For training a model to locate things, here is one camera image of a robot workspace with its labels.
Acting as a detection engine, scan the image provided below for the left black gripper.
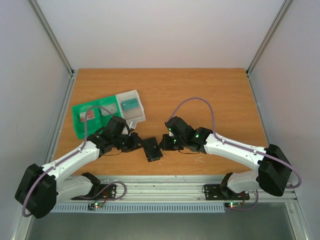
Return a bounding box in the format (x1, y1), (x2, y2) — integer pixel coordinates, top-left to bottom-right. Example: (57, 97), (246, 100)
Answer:
(113, 132), (146, 152)

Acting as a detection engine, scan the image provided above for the black card holder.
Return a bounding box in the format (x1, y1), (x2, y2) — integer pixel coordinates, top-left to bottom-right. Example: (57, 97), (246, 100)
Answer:
(142, 136), (163, 163)

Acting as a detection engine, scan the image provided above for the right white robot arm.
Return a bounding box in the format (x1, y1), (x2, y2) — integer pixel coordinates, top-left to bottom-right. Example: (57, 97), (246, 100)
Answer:
(159, 116), (292, 199)

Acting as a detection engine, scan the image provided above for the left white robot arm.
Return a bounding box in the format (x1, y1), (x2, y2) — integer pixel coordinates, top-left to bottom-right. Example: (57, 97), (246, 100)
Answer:
(14, 116), (143, 219)

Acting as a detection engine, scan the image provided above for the teal credit card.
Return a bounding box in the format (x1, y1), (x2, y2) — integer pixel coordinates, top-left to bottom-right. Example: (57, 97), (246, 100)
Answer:
(121, 98), (140, 111)

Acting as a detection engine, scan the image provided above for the grey credit card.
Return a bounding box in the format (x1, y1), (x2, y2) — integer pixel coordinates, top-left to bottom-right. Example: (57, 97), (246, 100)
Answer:
(101, 103), (118, 117)

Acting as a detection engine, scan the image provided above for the red white card in tray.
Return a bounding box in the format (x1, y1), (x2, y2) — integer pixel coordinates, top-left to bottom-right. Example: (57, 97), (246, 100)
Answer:
(79, 110), (95, 123)

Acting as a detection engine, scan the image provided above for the clear plastic tray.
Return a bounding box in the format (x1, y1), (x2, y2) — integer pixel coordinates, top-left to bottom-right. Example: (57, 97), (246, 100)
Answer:
(115, 89), (146, 123)

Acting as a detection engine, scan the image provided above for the green plastic tray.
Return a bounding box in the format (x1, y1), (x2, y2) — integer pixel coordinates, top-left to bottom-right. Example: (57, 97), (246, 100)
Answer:
(71, 95), (122, 140)

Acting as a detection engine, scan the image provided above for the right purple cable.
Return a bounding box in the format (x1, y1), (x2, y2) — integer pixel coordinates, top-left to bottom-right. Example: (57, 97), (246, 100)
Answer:
(169, 97), (302, 212)

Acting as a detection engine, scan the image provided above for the purple cable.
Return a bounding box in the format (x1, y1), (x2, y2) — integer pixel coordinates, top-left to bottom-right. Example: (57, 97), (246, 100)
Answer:
(169, 97), (302, 212)
(21, 106), (118, 217)

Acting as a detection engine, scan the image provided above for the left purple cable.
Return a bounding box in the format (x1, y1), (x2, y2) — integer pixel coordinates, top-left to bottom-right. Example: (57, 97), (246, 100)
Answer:
(21, 106), (118, 217)

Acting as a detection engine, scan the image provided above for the aluminium rail frame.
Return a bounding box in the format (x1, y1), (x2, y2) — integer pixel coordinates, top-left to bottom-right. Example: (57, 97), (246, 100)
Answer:
(22, 174), (298, 204)

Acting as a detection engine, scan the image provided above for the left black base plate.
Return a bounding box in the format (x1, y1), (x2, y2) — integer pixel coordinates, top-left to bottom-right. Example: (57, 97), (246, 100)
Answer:
(86, 184), (117, 200)

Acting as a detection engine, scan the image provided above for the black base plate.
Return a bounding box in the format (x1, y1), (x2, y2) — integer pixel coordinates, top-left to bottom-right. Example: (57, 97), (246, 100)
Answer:
(86, 184), (117, 200)
(201, 184), (250, 201)

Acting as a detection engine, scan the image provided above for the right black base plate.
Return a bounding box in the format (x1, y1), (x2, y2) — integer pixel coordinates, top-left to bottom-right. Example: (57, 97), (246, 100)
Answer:
(201, 184), (250, 201)

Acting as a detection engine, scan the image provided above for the grey slotted cable duct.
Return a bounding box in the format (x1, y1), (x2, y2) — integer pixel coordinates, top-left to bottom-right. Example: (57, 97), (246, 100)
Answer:
(52, 202), (225, 214)

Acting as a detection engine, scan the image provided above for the left frame post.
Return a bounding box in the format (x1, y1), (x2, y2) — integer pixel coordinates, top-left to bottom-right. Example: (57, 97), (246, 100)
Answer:
(27, 0), (75, 76)

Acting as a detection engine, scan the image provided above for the frame post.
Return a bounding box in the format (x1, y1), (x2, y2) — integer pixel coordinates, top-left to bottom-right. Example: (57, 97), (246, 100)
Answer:
(245, 0), (295, 76)
(27, 0), (75, 76)

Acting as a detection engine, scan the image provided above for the right frame post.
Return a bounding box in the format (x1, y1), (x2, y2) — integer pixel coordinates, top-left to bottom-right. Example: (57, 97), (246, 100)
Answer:
(245, 0), (295, 76)

